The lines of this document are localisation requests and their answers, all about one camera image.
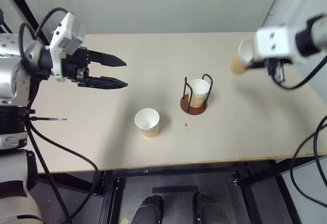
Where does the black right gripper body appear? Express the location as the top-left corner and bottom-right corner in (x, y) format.
(264, 58), (292, 83)

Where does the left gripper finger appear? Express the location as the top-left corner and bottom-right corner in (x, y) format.
(87, 50), (127, 68)
(84, 75), (129, 90)

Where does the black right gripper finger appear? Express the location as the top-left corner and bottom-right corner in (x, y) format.
(244, 60), (267, 69)

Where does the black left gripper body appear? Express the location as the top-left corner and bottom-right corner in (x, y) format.
(61, 46), (94, 88)

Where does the paper cup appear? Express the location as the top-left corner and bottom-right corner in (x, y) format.
(189, 79), (210, 108)
(229, 36), (256, 75)
(134, 108), (160, 139)

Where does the black tape strip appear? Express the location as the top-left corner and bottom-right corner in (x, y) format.
(152, 185), (199, 194)

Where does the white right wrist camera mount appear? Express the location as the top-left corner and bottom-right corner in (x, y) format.
(255, 26), (298, 62)

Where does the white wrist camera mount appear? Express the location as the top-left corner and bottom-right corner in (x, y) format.
(47, 12), (86, 82)
(255, 26), (298, 62)

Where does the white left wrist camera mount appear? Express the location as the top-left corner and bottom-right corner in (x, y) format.
(47, 12), (86, 82)

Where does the black cable tie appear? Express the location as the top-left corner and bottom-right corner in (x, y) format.
(29, 116), (68, 122)

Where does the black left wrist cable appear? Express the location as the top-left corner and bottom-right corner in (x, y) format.
(18, 7), (70, 64)

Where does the black slanted frame post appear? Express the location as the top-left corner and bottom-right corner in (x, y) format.
(11, 0), (51, 46)

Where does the black wire cup holder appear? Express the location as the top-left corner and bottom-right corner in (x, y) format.
(180, 73), (214, 116)

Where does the black metal table frame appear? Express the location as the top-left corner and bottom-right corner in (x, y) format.
(38, 157), (320, 224)

